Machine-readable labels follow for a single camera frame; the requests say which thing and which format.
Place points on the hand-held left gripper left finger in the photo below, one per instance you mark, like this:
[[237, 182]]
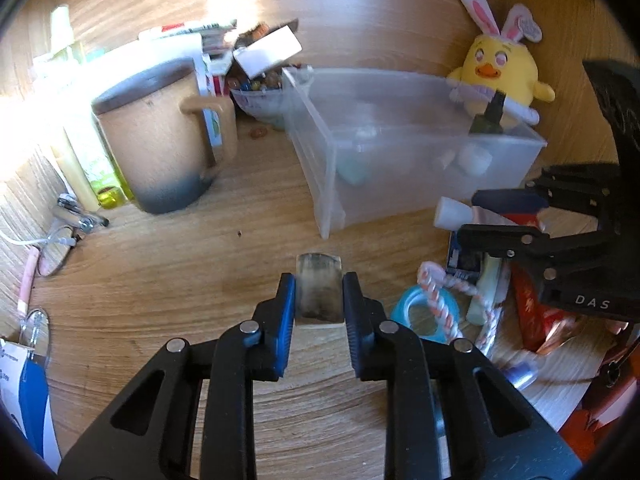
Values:
[[285, 310]]

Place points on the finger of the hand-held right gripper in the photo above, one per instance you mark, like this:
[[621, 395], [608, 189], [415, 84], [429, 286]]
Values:
[[505, 200], [495, 239]]

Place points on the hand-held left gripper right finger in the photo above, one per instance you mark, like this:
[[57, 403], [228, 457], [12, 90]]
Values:
[[352, 310]]

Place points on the red tea packet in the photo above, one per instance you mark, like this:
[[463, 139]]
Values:
[[520, 219]]

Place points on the translucent block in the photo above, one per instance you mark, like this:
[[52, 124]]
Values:
[[319, 290]]

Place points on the white pink tube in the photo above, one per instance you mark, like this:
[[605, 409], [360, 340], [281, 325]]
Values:
[[450, 212]]

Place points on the pale green lip balm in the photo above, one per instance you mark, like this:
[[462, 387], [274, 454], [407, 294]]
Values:
[[485, 295]]

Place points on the shiny red wrapper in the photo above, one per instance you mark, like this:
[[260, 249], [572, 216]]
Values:
[[527, 310]]

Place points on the small purple bottle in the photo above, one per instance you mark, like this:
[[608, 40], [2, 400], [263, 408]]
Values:
[[520, 372]]

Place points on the clear plastic storage bin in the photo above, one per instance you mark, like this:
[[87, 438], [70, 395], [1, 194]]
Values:
[[330, 175]]

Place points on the person's right hand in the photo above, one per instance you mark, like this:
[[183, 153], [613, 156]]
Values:
[[617, 327]]

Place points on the white cube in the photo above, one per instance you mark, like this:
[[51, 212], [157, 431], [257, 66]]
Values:
[[474, 160]]

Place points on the green nail polish bottle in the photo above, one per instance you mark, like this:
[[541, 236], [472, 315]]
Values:
[[487, 120]]

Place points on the yellow chick plush toy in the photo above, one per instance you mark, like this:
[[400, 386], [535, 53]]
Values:
[[500, 65]]

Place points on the teal object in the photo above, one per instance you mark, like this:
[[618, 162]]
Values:
[[352, 172]]

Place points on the copper coin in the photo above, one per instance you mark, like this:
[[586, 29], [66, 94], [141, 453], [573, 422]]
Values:
[[257, 133]]

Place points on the white green carton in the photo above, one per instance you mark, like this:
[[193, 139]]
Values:
[[212, 125]]

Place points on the clear bowl of small items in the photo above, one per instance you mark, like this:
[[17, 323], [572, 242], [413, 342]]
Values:
[[257, 105]]

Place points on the brown ceramic mug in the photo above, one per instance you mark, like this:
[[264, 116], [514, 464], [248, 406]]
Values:
[[150, 150]]

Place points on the red white box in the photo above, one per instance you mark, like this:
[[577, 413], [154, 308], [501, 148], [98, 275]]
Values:
[[222, 80]]

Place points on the yellow green carton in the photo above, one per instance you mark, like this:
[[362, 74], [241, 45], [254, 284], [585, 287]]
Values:
[[92, 165]]

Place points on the white card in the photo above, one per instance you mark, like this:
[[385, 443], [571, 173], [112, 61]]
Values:
[[267, 52]]

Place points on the pink pen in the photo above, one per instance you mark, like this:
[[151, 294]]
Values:
[[26, 285]]

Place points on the blue white box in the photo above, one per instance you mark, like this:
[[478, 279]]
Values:
[[30, 395]]

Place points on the stack of books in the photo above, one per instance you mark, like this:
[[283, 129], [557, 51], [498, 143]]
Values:
[[185, 30]]

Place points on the clear bottle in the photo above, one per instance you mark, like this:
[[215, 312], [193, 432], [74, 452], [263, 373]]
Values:
[[62, 30]]

